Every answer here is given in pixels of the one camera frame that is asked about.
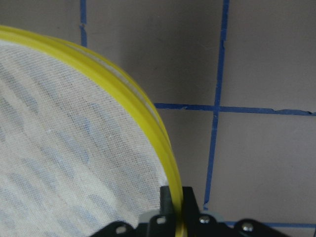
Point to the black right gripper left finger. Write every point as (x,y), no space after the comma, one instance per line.
(166,210)

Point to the yellow rimmed bamboo steamer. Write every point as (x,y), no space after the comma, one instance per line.
(81,144)

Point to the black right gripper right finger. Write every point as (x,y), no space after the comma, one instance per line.
(191,210)

